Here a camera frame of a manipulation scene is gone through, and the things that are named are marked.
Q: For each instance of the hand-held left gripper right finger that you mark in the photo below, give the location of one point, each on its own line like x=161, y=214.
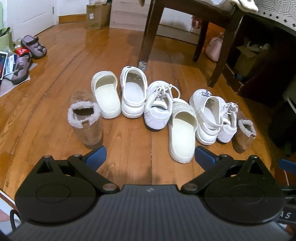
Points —
x=203, y=157

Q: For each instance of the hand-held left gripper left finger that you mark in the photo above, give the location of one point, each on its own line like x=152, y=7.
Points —
x=97, y=157

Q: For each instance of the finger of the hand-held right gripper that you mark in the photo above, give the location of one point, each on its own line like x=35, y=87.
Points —
x=286, y=165

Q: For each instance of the white clog purple charms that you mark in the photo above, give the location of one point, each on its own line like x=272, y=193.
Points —
x=133, y=97
x=208, y=132

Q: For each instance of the brown fur-lined slipper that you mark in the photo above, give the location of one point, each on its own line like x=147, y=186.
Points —
x=241, y=143
x=90, y=132

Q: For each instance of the cream slide sandal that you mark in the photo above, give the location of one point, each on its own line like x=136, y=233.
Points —
x=182, y=136
x=106, y=99

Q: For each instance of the white lace-up sneaker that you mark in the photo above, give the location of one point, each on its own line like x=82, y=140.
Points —
x=226, y=132
x=155, y=115

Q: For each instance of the olive paper bag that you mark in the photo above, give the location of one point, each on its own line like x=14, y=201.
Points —
x=249, y=60

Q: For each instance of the white paper sheet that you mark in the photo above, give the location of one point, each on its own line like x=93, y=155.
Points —
x=13, y=87

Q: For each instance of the pink bag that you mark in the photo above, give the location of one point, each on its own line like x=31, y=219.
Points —
x=215, y=48

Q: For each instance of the purple child shoe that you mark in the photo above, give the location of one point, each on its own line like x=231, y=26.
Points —
x=34, y=46
x=22, y=68

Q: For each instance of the red packet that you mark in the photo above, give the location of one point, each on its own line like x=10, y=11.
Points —
x=22, y=51

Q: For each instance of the dark printed magazine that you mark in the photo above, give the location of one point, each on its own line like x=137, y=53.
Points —
x=2, y=64

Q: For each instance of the dark wooden table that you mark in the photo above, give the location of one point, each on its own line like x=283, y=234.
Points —
x=150, y=27

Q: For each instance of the brown cardboard box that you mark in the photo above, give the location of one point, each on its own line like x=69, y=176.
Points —
x=98, y=16

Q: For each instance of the green bag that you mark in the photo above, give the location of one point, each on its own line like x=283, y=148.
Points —
x=5, y=39

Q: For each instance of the white door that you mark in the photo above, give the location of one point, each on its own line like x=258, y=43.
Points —
x=32, y=16

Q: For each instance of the black white patterned cloth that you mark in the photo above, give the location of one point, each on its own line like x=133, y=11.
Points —
x=277, y=9

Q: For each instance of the white fleece cloth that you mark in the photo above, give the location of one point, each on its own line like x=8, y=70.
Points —
x=245, y=5

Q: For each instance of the white metal frame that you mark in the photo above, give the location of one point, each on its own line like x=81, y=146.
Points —
x=289, y=99

